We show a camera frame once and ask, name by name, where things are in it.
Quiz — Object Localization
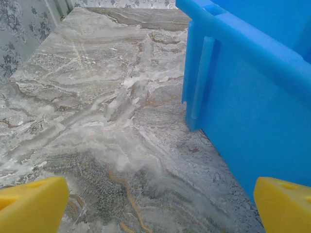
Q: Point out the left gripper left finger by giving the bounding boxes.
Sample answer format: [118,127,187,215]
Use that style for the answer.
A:
[0,176,70,233]

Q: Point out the aluminium frame post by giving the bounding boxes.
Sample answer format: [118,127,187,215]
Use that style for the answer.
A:
[47,0,74,27]

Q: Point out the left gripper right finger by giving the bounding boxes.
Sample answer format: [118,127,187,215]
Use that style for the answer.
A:
[253,176,311,233]

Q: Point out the blue plastic bin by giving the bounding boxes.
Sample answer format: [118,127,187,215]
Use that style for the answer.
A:
[174,0,311,206]

